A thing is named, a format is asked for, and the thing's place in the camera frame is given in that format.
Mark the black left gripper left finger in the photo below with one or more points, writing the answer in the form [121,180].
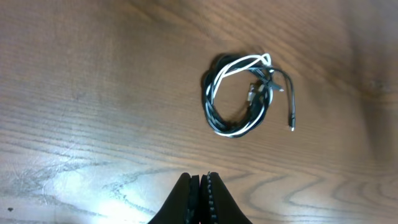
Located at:
[181,206]

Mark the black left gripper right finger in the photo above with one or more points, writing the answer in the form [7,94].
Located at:
[217,206]

